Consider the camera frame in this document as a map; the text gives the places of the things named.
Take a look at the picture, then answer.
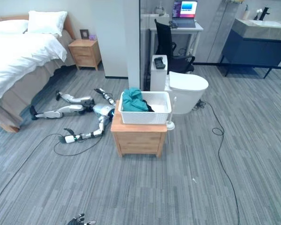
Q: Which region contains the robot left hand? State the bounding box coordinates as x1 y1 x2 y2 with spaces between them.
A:
67 213 97 225

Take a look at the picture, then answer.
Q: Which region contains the white laundry basket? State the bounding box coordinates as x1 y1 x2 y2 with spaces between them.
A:
118 91 173 125

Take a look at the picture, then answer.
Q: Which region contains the open laptop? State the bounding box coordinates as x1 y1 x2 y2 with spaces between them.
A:
171 0 199 29

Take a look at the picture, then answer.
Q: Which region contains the wooden nightstand without items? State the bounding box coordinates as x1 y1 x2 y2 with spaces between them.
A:
110 100 168 158

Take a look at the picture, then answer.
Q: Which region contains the silver humanoid robot lying down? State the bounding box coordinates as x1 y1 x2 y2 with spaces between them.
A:
29 88 116 144

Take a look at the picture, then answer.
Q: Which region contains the teal garment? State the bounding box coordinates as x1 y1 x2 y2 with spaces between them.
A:
122 87 149 112

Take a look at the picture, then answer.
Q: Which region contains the black garment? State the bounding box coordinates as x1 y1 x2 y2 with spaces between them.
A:
142 99 156 113

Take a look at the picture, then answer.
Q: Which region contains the white toilet brush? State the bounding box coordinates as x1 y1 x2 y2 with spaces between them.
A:
165 96 177 131

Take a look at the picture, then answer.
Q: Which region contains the bed with white duvet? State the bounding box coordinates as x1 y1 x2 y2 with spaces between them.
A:
0 15 77 134

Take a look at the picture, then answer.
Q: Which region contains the white toilet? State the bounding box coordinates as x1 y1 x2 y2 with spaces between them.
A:
150 54 209 115

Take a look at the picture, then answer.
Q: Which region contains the black office chair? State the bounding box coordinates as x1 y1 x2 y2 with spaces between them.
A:
154 18 196 74

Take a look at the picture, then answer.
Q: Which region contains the white flat pillow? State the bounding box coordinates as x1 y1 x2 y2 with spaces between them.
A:
0 19 29 35

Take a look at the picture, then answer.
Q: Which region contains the white desk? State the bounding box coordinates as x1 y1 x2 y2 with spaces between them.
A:
149 21 204 62

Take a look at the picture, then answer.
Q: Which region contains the dark blue vanity cabinet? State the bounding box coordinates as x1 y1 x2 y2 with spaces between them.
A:
219 18 281 79

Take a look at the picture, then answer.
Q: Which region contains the white soap bottle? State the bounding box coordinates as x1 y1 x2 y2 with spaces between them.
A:
242 4 250 21

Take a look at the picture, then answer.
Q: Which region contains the white wash basin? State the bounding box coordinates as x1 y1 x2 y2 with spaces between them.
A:
249 20 281 28

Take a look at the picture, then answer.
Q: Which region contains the black faucet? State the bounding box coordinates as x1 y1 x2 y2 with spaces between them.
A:
259 7 271 21

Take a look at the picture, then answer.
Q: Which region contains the black cable at lying robot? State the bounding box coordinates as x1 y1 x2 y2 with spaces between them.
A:
0 133 103 209

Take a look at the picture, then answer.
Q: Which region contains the long black floor cable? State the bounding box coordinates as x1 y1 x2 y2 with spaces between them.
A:
193 99 240 225

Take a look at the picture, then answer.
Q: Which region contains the wooden nightstand with picture frame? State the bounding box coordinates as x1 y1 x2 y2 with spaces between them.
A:
68 38 102 71

